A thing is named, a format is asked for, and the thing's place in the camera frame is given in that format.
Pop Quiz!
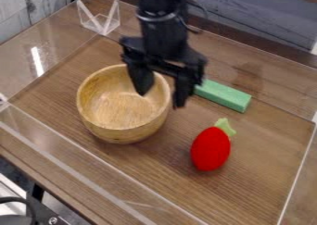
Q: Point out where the black cable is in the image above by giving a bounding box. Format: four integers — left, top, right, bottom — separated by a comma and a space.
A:
0, 197, 34, 218

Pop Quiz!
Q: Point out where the clear acrylic corner bracket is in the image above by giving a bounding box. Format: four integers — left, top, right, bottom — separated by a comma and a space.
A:
74, 0, 120, 36

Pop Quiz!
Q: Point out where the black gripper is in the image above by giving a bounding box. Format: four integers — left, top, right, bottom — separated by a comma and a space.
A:
119, 14, 207, 108

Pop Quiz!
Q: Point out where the wooden bowl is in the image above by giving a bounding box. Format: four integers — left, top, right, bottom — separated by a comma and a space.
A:
74, 64, 171, 144

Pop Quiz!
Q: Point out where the black table leg bracket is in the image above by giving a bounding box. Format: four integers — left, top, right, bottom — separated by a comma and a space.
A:
25, 184, 70, 225

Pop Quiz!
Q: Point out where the green rectangular block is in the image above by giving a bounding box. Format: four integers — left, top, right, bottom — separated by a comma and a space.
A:
193, 80, 251, 113

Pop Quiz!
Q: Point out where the red plush strawberry toy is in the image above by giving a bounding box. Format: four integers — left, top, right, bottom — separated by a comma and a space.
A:
189, 118, 236, 171

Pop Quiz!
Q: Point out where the clear acrylic tray wall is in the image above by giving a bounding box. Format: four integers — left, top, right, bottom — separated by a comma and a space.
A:
0, 94, 207, 225

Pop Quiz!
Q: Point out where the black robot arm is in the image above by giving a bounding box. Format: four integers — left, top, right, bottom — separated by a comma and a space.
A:
119, 0, 208, 107

